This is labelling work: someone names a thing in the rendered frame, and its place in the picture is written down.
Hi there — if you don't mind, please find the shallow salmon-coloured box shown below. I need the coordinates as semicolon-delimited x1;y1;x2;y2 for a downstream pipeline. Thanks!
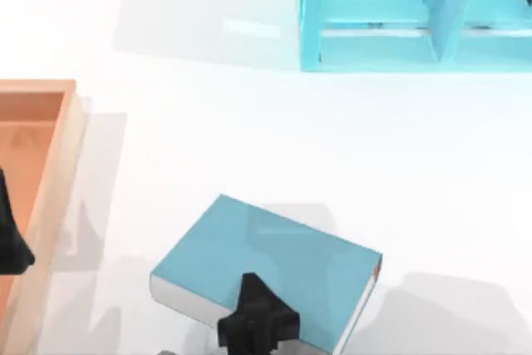
0;79;89;355

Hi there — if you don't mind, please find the blue book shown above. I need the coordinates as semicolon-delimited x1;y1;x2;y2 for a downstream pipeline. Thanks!
149;193;384;355

